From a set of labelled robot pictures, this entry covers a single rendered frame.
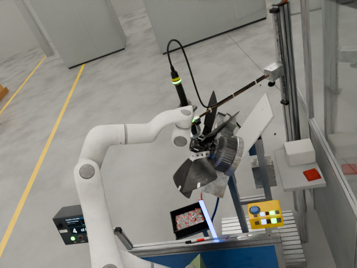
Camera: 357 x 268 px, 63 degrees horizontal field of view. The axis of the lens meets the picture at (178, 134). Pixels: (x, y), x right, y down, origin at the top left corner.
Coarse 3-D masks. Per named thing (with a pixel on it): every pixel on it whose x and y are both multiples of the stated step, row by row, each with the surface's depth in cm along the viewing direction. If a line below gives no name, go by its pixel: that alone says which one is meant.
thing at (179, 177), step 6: (186, 162) 189; (192, 162) 186; (180, 168) 193; (186, 168) 188; (174, 174) 199; (180, 174) 193; (186, 174) 188; (174, 180) 198; (180, 180) 192; (186, 192) 187
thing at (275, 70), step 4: (272, 64) 177; (276, 64) 175; (280, 64) 173; (268, 68) 174; (272, 68) 173; (276, 68) 171; (280, 68) 173; (264, 72) 177; (268, 72) 174; (272, 72) 171; (276, 72) 172; (280, 72) 174; (272, 76) 172; (276, 76) 174; (280, 76) 175; (272, 80) 174
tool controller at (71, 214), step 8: (64, 208) 166; (72, 208) 164; (80, 208) 161; (56, 216) 160; (64, 216) 158; (72, 216) 156; (80, 216) 155; (56, 224) 160; (64, 224) 160; (72, 224) 158; (80, 224) 157; (64, 232) 162; (80, 232) 160; (64, 240) 164; (72, 240) 163; (80, 240) 162
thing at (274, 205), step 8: (272, 200) 147; (248, 208) 148; (264, 208) 145; (272, 208) 144; (280, 208) 143; (264, 216) 141; (272, 216) 140; (280, 216) 140; (264, 224) 144; (272, 224) 144; (280, 224) 143
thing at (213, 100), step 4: (212, 92) 181; (212, 96) 185; (212, 100) 187; (216, 100) 196; (208, 104) 182; (212, 104) 189; (216, 108) 197; (212, 112) 191; (208, 116) 186; (212, 116) 191; (204, 120) 182; (208, 120) 186; (212, 120) 192; (204, 124) 183; (208, 124) 187; (212, 124) 191
